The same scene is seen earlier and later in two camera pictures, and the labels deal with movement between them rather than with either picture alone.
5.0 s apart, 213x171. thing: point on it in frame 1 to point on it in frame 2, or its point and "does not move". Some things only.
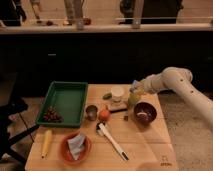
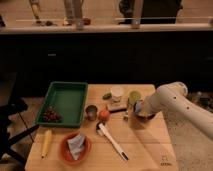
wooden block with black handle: (117, 106) does not move
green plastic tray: (68, 100) does not move
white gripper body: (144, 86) to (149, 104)
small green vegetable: (107, 96) does not move
